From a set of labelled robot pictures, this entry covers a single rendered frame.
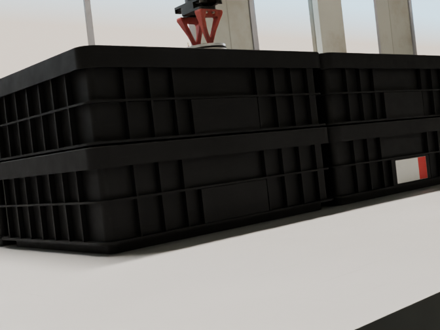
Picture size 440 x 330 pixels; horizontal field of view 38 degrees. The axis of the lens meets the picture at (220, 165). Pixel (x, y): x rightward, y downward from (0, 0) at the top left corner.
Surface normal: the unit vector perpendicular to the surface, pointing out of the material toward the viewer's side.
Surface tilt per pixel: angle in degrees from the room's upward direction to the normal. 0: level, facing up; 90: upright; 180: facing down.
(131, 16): 90
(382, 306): 0
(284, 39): 90
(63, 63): 90
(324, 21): 90
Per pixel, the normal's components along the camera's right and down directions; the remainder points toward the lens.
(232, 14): 0.67, -0.07
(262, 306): -0.11, -0.99
